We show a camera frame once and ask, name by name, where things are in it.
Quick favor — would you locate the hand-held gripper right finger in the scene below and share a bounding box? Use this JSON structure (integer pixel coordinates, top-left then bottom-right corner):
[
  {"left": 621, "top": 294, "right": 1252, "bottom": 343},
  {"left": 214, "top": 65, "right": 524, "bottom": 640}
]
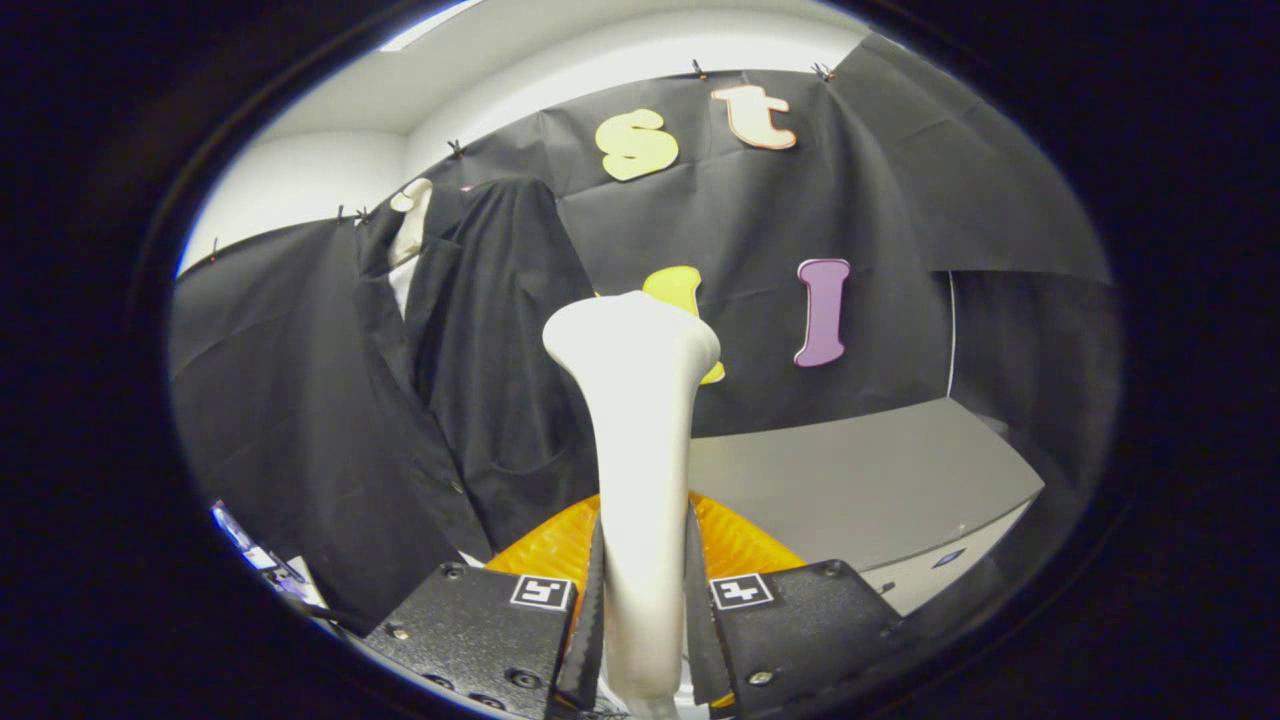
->
[{"left": 685, "top": 490, "right": 907, "bottom": 717}]

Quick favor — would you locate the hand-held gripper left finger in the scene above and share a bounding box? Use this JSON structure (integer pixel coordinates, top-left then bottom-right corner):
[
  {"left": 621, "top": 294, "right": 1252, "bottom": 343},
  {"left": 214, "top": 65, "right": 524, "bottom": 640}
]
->
[{"left": 360, "top": 493, "right": 606, "bottom": 720}]

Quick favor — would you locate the white garment steamer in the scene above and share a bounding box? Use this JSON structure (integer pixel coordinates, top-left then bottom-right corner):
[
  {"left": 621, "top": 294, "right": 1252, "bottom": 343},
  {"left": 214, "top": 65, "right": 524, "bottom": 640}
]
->
[{"left": 542, "top": 290, "right": 723, "bottom": 720}]

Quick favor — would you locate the black suit jacket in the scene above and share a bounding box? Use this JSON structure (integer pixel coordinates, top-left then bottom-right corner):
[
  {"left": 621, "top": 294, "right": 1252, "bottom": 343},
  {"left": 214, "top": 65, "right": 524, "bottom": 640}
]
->
[{"left": 352, "top": 178, "right": 601, "bottom": 563}]

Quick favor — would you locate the grey cabinet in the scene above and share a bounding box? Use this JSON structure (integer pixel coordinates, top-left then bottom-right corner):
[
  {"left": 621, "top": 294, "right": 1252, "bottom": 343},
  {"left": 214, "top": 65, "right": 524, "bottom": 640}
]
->
[{"left": 685, "top": 397, "right": 1047, "bottom": 617}]

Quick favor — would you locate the blue white equipment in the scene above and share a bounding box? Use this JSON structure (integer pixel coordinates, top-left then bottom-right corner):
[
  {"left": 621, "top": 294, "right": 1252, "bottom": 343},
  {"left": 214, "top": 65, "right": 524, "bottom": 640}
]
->
[{"left": 210, "top": 500, "right": 326, "bottom": 613}]

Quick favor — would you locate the white mannequin torso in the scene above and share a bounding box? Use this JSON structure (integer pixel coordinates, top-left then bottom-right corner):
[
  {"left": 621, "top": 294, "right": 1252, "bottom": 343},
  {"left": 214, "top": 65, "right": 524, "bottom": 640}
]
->
[{"left": 386, "top": 178, "right": 435, "bottom": 316}]

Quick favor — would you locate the black backdrop cloth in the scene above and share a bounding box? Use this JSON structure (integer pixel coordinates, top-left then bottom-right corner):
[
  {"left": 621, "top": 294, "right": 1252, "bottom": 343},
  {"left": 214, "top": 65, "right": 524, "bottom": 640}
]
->
[{"left": 168, "top": 35, "right": 1121, "bottom": 641}]

